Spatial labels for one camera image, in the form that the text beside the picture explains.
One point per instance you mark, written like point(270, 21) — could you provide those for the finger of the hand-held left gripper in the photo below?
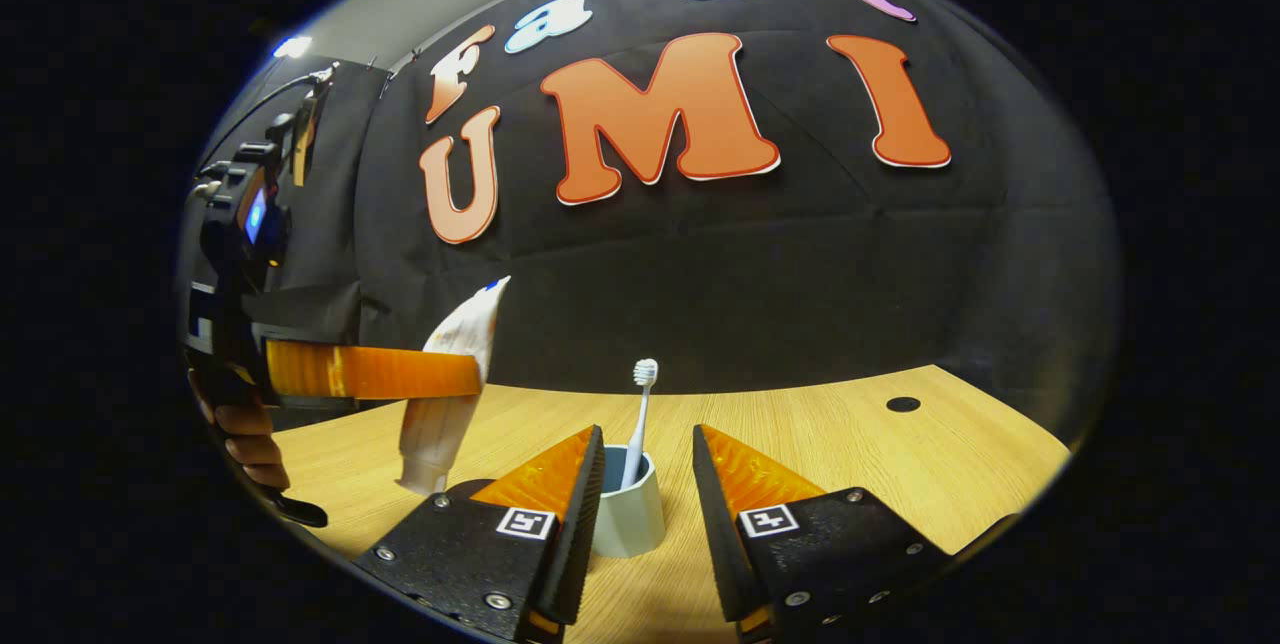
point(380, 372)

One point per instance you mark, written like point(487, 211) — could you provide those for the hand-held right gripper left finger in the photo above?
point(580, 534)

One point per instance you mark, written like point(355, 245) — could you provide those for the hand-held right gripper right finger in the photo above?
point(715, 534)

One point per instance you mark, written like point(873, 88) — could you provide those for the white toothpaste tube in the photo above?
point(440, 434)

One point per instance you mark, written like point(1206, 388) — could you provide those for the dark round coaster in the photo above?
point(470, 487)

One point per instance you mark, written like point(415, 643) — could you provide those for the white toothbrush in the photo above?
point(640, 424)

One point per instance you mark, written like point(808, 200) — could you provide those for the wooden desktop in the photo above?
point(880, 464)

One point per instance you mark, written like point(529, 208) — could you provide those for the ceiling light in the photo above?
point(292, 46)

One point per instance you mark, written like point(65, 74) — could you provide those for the black backdrop cloth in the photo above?
point(750, 274)

